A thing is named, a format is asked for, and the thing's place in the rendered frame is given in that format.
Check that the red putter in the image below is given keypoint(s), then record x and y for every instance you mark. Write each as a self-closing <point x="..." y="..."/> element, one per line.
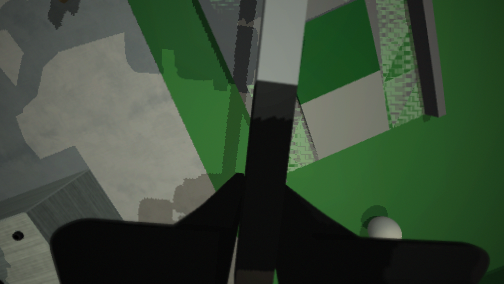
<point x="273" y="106"/>

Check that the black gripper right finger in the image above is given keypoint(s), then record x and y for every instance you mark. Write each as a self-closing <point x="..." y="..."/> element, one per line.
<point x="315" y="249"/>

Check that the green putting mat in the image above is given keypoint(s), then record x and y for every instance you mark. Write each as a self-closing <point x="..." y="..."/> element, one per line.
<point x="437" y="178"/>

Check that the white golf ball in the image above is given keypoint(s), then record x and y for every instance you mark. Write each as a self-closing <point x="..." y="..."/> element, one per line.
<point x="384" y="227"/>

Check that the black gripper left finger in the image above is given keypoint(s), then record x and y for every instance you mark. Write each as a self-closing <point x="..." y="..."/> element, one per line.
<point x="198" y="249"/>

